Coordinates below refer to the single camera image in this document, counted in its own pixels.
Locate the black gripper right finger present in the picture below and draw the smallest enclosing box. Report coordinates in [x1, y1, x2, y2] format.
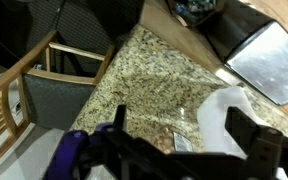
[224, 105, 288, 180]

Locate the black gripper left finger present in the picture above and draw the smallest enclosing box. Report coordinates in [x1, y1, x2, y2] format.
[43, 104, 185, 180]

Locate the clear plastic wrapper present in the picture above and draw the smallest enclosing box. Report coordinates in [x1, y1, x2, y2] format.
[172, 130, 194, 153]

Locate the wooden chair with grey cushion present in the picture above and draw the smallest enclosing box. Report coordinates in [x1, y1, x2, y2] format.
[0, 30, 116, 175]

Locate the dark grey floor mat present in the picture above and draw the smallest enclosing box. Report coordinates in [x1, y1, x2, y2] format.
[0, 0, 145, 78]

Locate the wooden crate with items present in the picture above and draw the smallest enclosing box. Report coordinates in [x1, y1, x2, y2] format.
[166, 0, 226, 28]

